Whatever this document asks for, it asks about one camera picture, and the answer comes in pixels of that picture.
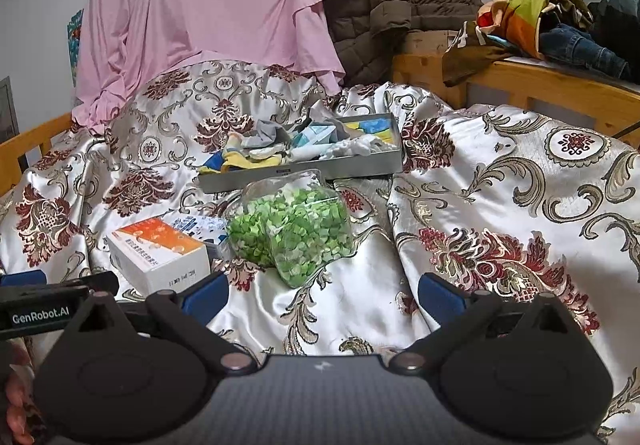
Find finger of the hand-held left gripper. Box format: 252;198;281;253
0;269;120;298

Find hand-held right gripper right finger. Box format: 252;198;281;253
388;272;584;374

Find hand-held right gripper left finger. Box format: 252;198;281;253
65;271;257;373

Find blue patterned sock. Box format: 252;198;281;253
199;152;226;174

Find yellow striped cloth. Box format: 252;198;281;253
220;145;261;173

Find white sock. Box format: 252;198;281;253
250;148;290;164

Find grey cartoon picture tray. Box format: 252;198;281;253
197;112;405;194

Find grey cloth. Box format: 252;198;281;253
252;120;296;148

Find person's left hand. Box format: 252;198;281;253
0;340;40;445

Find white orange box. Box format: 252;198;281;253
105;218;212;298

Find blue white box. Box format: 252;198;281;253
167;214;232;258

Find bag of green foam pieces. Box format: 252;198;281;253
223;168;355;289

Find floral satin blanket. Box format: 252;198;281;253
0;60;640;445

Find grey panel door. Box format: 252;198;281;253
0;75;21;146

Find brown printed cloth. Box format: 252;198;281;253
442;20;516;88

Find blue jeans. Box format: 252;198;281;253
537;22;633;81

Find pink bed sheet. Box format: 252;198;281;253
71;0;362;136

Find colourful patchwork cloth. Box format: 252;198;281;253
476;0;593;61

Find dark jacket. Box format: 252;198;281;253
587;0;640;86

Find wooden bed rail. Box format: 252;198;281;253
0;112;76;198

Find blue orange wall poster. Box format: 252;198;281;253
66;8;85;88

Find wooden bunk frame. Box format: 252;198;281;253
392;30;640;151

